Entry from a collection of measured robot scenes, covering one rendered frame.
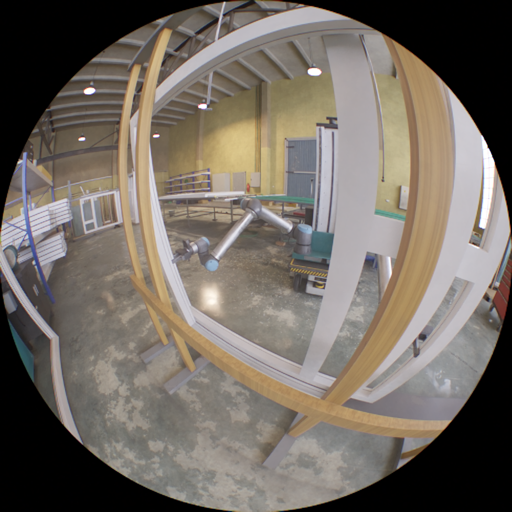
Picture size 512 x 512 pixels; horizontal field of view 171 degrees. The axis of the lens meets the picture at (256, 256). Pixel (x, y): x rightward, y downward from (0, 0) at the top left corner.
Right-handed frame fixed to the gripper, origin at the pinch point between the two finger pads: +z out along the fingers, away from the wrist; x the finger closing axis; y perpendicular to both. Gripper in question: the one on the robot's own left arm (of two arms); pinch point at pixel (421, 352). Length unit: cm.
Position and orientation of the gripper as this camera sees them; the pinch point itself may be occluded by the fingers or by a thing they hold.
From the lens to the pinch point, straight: 78.8
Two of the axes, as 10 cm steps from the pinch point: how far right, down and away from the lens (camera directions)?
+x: 8.3, 2.2, -5.1
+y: -0.7, -8.7, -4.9
